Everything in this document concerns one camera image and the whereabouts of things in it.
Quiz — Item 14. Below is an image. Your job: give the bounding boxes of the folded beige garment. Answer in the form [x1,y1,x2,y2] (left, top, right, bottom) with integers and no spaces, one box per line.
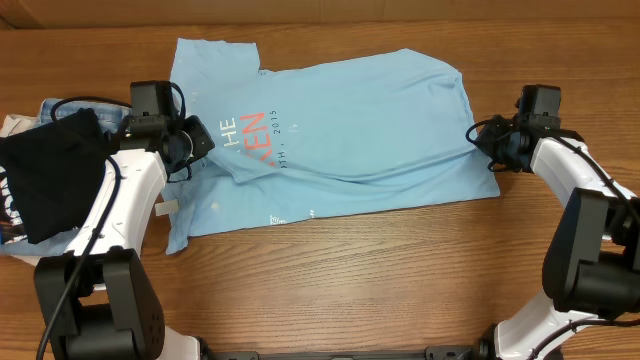
[1,114,68,266]

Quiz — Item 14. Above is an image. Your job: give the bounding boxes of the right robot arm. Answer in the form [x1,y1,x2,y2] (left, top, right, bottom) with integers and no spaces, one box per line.
[466,113,639,359]

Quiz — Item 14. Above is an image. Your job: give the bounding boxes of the folded black garment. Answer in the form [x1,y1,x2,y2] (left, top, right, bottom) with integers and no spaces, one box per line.
[1,109,108,244]

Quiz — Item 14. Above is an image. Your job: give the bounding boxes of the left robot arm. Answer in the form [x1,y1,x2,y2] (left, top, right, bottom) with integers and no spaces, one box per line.
[34,116,214,360]

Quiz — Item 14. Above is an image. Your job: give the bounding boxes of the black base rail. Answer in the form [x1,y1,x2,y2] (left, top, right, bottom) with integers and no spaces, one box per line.
[202,346,475,360]

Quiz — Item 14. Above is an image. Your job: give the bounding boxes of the light blue printed t-shirt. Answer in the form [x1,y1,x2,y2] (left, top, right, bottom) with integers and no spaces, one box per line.
[162,39,500,254]

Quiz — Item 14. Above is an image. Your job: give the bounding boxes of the folded blue jeans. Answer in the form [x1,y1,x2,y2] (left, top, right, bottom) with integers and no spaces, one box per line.
[0,97,134,260]

